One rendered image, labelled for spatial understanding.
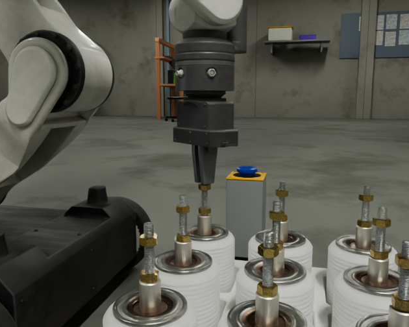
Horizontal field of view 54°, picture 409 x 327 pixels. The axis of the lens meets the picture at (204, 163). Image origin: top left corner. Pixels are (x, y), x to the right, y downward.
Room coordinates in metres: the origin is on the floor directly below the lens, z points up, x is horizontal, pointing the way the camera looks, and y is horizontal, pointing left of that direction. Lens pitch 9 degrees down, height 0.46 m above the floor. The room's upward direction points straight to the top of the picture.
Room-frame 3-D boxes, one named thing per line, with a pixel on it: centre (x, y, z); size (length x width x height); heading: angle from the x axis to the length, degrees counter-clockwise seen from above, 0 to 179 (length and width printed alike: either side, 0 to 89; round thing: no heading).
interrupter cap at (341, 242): (0.56, -0.23, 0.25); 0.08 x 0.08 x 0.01
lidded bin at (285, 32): (9.23, -1.68, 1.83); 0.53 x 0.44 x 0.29; 77
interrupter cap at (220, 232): (0.61, 0.00, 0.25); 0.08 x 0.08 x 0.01
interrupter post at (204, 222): (0.61, 0.00, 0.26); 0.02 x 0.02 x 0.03
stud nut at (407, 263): (0.33, -0.17, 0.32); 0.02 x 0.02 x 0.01; 51
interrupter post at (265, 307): (0.36, -0.06, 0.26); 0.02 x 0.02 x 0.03
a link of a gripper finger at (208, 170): (0.60, -0.01, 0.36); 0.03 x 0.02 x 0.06; 129
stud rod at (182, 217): (0.50, 0.03, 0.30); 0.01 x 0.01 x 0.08
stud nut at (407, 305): (0.33, -0.17, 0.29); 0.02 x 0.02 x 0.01; 51
